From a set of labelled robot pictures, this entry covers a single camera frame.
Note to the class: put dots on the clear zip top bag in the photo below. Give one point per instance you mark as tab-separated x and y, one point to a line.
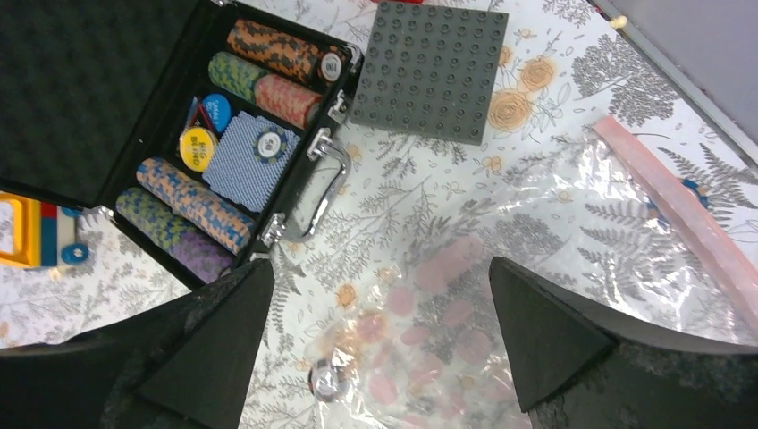
419	339

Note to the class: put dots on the loose poker chip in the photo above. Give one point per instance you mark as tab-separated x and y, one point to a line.
326	381

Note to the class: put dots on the grey studded building plate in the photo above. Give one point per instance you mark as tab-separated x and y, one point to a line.
430	70

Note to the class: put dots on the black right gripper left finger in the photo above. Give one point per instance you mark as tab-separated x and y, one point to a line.
184	364

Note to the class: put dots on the black poker chip case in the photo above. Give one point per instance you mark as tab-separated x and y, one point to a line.
205	130

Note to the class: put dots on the yellow toy block vehicle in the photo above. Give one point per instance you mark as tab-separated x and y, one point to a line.
44	235

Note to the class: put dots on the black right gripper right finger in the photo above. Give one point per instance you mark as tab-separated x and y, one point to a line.
576	363

